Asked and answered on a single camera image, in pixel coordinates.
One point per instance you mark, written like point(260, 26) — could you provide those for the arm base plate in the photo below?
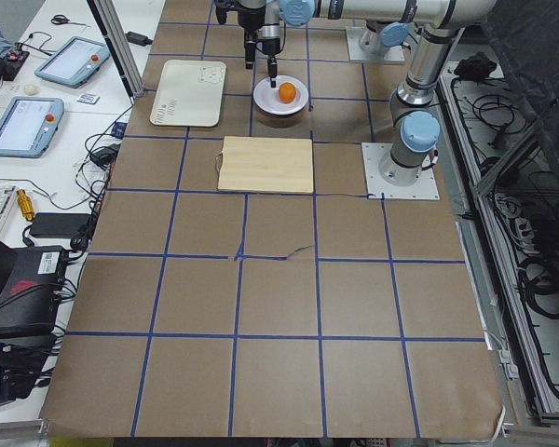
point(384, 47)
point(387, 180)

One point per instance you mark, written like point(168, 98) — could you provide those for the teach pendant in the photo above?
point(28, 126)
point(75, 63)

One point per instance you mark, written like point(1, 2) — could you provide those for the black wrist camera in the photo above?
point(221, 9)

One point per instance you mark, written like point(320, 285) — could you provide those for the white round plate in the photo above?
point(268, 98)

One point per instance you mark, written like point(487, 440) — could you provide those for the far teach pendant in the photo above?
point(75, 63)

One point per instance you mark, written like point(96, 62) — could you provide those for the bamboo cutting board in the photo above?
point(266, 165)

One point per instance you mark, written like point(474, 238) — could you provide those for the black power adapter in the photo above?
point(141, 40)

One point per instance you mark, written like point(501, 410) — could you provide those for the black scissors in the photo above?
point(60, 20)

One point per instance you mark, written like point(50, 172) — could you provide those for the black electronics box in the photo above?
point(30, 282)

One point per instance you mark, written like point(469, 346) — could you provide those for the small printed card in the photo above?
point(88, 98)

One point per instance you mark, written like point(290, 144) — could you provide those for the small white ball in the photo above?
point(31, 89)

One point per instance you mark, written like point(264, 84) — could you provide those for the gold metal cylinder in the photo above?
point(26, 205)

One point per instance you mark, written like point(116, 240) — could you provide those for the black power brick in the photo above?
point(58, 225)

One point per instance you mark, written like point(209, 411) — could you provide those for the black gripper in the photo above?
point(271, 47)
point(252, 20)

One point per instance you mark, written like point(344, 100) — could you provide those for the brown paper table cover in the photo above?
point(204, 312)

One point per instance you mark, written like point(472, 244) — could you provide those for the aluminium frame post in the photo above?
point(104, 13)

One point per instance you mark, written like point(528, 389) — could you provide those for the near teach pendant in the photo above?
point(28, 126)

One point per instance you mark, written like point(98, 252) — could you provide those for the cream bear tray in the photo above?
point(189, 94)

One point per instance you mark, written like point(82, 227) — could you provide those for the orange fruit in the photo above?
point(287, 92)

